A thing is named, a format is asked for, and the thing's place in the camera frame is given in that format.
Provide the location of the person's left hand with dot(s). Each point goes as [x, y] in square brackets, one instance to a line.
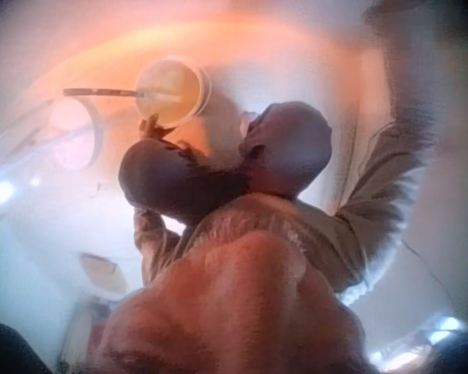
[171, 183]

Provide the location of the person's right hand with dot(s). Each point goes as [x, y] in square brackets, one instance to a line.
[292, 140]

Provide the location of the white round cup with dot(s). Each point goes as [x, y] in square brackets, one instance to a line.
[171, 91]

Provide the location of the dark long utensil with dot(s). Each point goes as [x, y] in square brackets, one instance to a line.
[101, 92]

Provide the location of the clear round container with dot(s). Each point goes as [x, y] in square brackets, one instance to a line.
[76, 132]

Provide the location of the beige flat box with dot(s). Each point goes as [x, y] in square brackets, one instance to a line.
[99, 267]

